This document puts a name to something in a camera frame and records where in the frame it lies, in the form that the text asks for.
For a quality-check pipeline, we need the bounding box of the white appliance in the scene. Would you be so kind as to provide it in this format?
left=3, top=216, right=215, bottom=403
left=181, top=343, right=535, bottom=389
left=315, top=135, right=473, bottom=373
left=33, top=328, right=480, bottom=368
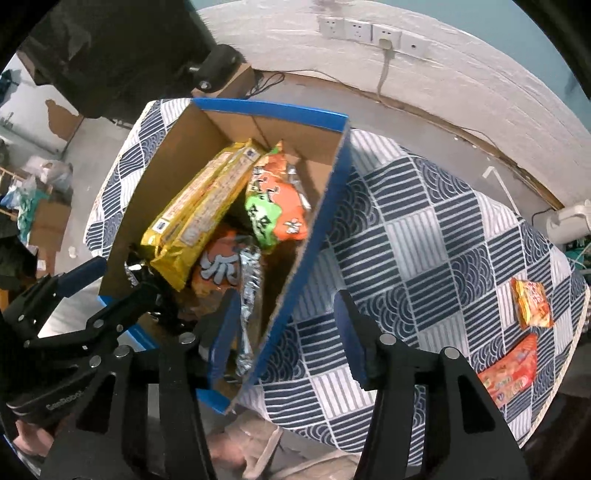
left=547, top=200, right=591, bottom=246

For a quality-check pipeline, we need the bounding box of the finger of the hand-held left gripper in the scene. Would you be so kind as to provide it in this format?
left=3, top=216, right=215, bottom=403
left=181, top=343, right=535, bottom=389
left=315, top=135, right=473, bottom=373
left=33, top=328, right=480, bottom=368
left=0, top=256, right=108, bottom=334
left=22, top=276, right=186, bottom=358

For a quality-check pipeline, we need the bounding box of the small orange yellow snack packet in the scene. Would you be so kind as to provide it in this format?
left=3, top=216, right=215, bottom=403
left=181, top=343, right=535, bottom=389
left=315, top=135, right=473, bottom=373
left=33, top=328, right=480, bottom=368
left=510, top=278, right=555, bottom=329

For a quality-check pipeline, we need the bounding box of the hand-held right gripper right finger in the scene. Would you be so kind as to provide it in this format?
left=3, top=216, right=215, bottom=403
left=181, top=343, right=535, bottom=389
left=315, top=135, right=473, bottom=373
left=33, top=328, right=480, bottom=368
left=334, top=290, right=528, bottom=480

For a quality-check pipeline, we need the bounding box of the orange and green snack packet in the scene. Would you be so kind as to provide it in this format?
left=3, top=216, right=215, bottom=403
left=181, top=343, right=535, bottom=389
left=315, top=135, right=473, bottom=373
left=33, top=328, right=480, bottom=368
left=245, top=141, right=309, bottom=252

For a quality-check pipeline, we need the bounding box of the navy white patterned tablecloth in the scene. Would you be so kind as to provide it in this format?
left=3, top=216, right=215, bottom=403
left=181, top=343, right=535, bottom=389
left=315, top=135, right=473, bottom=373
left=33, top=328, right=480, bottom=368
left=84, top=99, right=591, bottom=455

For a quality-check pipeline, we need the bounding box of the person's left hand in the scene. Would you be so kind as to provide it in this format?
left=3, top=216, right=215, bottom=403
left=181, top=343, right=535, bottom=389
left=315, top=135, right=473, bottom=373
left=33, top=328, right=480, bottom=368
left=15, top=418, right=55, bottom=459

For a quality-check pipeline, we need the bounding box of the brown cardboard carton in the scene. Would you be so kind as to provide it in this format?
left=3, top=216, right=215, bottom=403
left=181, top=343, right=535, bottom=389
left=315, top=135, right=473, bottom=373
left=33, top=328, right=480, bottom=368
left=28, top=198, right=73, bottom=254

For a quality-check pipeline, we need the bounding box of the blue cardboard box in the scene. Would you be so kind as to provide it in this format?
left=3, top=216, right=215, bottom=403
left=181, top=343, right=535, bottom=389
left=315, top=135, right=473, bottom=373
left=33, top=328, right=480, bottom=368
left=97, top=98, right=352, bottom=416

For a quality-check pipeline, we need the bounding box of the crumpled plastic bag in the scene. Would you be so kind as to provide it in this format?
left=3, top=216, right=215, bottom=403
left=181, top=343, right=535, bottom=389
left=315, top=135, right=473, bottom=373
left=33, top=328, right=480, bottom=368
left=205, top=411, right=365, bottom=480

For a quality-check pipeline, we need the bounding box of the long gold snack packet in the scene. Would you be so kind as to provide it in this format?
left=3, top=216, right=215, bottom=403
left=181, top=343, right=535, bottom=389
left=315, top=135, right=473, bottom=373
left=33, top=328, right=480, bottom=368
left=152, top=138, right=260, bottom=291
left=141, top=145, right=234, bottom=291

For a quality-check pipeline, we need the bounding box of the grey power cable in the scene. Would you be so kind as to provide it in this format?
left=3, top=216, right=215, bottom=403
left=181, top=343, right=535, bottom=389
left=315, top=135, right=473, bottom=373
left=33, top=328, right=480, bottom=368
left=375, top=39, right=398, bottom=103

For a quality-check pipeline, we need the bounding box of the orange silver snack packet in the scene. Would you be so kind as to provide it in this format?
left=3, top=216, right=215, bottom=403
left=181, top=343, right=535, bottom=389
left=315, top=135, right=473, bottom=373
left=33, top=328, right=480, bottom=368
left=191, top=226, right=266, bottom=377

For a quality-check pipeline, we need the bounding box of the black chair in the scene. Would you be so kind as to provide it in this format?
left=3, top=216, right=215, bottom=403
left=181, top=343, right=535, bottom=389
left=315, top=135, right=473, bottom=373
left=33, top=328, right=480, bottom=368
left=18, top=0, right=245, bottom=120

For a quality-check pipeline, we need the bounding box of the white wall socket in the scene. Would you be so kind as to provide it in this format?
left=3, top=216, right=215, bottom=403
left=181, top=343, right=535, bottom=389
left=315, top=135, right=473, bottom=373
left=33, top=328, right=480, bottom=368
left=318, top=16, right=345, bottom=40
left=373, top=24, right=402, bottom=49
left=345, top=19, right=373, bottom=44
left=401, top=32, right=428, bottom=59

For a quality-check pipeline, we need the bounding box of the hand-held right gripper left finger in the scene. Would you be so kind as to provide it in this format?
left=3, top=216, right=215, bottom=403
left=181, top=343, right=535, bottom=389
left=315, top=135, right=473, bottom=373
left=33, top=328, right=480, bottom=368
left=46, top=290, right=242, bottom=480

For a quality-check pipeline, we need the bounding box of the black floor cable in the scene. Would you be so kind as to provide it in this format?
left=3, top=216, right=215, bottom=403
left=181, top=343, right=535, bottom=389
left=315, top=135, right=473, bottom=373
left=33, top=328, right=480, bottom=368
left=248, top=71, right=288, bottom=99

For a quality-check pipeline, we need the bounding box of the red snack packet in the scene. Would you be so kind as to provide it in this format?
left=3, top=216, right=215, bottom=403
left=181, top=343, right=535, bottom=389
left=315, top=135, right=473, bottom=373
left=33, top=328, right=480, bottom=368
left=478, top=335, right=539, bottom=409

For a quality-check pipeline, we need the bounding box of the clear plastic bag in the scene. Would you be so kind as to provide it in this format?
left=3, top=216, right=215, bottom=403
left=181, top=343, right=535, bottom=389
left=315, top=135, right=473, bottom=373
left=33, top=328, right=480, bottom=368
left=25, top=156, right=75, bottom=195

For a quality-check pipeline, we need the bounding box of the white plastic pipe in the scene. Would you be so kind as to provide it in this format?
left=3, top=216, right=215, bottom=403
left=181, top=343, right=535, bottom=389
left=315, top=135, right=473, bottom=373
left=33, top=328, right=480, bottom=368
left=482, top=166, right=521, bottom=214

